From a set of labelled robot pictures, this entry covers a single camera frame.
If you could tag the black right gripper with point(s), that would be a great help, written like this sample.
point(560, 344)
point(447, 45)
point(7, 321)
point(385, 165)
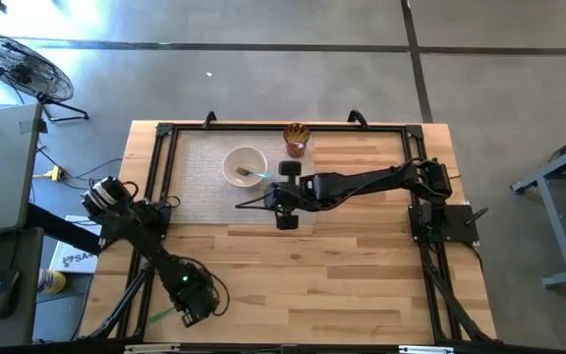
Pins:
point(288, 199)

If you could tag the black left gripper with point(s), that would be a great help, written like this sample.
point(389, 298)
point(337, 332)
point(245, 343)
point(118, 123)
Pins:
point(192, 295)

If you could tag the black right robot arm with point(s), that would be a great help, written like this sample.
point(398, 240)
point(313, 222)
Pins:
point(361, 184)

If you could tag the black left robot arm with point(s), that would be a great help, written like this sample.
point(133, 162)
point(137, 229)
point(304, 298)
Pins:
point(150, 241)

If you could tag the white ceramic bowl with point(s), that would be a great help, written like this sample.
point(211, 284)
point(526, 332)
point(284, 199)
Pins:
point(244, 156)

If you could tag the amber ribbed glass cup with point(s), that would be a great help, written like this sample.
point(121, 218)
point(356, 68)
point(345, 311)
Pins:
point(297, 140)

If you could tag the beige woven placemat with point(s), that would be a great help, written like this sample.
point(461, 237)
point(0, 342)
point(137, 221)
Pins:
point(199, 196)

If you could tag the white printed cardboard box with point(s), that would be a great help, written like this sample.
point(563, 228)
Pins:
point(74, 255)

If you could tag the yellow white bottle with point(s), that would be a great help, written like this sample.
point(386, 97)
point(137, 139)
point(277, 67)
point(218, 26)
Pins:
point(52, 281)

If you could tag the dark desk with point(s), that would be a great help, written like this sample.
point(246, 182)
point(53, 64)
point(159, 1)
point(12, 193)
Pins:
point(28, 255)

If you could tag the black computer mouse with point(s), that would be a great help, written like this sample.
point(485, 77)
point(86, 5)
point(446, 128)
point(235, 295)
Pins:
point(3, 295)

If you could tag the grey metal cart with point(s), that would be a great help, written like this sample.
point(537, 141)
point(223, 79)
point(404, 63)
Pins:
point(553, 216)

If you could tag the silver aluminium bracket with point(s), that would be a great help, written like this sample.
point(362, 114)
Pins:
point(425, 349)
point(150, 348)

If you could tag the black aluminium rig frame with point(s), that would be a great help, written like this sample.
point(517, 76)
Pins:
point(243, 127)

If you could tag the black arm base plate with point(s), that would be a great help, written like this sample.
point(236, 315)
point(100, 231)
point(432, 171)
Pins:
point(455, 223)

